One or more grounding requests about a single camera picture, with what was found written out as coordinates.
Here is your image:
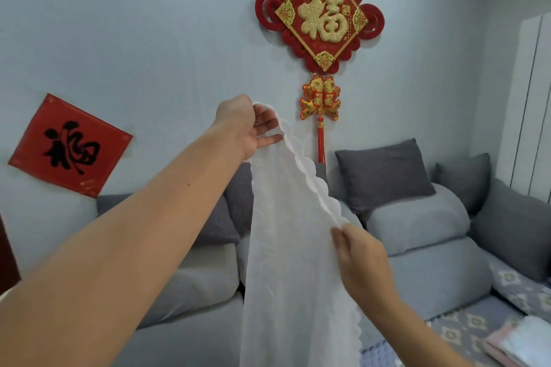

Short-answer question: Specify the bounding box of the person's left hand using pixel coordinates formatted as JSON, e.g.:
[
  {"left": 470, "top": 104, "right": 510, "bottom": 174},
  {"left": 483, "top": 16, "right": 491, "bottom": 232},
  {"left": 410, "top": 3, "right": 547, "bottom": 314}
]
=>
[{"left": 213, "top": 93, "right": 285, "bottom": 163}]

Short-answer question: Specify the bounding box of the red gold knot wall ornament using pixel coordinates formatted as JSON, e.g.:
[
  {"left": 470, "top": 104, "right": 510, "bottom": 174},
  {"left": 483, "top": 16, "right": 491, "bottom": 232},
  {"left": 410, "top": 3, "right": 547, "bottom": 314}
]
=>
[{"left": 255, "top": 0, "right": 385, "bottom": 165}]

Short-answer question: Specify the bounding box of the mid grey pillow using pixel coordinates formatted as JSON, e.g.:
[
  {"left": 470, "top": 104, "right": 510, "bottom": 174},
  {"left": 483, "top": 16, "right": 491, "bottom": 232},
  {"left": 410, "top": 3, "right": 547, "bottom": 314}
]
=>
[{"left": 468, "top": 177, "right": 551, "bottom": 282}]

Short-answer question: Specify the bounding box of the person's left forearm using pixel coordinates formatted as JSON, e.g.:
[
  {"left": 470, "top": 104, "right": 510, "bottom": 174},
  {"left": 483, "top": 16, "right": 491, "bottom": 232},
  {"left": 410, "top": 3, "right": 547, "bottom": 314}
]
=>
[{"left": 0, "top": 121, "right": 247, "bottom": 367}]

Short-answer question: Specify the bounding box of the grey fabric sofa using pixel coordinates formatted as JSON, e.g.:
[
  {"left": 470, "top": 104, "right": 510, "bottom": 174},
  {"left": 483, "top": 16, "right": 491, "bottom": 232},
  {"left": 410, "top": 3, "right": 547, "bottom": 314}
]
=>
[{"left": 97, "top": 182, "right": 551, "bottom": 367}]

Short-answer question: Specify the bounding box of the red square paper poster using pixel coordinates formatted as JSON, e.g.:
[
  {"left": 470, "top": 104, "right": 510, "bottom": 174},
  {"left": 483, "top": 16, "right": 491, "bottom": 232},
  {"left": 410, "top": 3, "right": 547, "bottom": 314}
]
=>
[{"left": 8, "top": 93, "right": 134, "bottom": 200}]

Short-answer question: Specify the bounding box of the grey flower-patterned sofa cover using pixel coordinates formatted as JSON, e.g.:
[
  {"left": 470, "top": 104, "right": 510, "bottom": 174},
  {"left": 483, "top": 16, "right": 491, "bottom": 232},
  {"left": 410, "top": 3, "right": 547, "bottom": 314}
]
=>
[{"left": 361, "top": 251, "right": 551, "bottom": 367}]

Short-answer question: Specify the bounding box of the white panel radiator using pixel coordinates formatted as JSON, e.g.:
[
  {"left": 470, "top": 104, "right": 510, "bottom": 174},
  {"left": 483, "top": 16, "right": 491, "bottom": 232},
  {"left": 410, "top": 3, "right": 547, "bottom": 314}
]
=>
[{"left": 495, "top": 12, "right": 551, "bottom": 204}]

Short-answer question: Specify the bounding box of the dark brown wooden door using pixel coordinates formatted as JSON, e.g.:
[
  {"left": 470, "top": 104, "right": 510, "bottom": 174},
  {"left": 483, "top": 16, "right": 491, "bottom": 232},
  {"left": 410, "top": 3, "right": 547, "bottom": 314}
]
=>
[{"left": 0, "top": 212, "right": 21, "bottom": 295}]

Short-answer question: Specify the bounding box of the person's right hand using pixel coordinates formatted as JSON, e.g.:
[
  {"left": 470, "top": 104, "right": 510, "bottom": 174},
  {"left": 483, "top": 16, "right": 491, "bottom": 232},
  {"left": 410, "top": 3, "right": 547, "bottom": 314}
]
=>
[{"left": 331, "top": 223, "right": 392, "bottom": 311}]

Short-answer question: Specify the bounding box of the large dark grey pillow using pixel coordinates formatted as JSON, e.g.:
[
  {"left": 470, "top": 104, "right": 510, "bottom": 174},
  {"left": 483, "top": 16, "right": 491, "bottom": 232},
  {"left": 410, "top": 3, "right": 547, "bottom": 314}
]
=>
[{"left": 335, "top": 138, "right": 436, "bottom": 214}]

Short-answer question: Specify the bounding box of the pink folded cloth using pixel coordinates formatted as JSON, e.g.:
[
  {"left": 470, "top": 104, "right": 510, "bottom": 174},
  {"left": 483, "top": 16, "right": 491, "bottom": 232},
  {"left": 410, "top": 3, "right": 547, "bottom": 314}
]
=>
[{"left": 484, "top": 319, "right": 551, "bottom": 367}]

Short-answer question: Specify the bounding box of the white folded cloth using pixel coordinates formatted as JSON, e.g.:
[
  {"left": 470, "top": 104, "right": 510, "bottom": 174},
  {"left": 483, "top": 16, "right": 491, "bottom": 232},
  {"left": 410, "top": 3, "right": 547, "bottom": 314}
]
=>
[{"left": 501, "top": 315, "right": 551, "bottom": 367}]

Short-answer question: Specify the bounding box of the white scalloped-edge cloth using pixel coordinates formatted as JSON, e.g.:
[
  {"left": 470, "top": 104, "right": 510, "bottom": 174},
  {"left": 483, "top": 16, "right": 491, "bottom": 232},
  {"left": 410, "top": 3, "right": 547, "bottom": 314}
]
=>
[{"left": 239, "top": 101, "right": 366, "bottom": 367}]

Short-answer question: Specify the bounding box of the person's right forearm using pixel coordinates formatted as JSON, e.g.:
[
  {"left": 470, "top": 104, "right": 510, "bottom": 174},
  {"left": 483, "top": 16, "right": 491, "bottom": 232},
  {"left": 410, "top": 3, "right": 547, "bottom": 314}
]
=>
[{"left": 361, "top": 288, "right": 474, "bottom": 367}]

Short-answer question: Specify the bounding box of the small dark grey pillow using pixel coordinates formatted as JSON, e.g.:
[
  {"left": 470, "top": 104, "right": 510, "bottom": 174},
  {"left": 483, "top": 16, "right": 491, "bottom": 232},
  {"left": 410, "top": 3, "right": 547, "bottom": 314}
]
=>
[{"left": 432, "top": 153, "right": 492, "bottom": 217}]

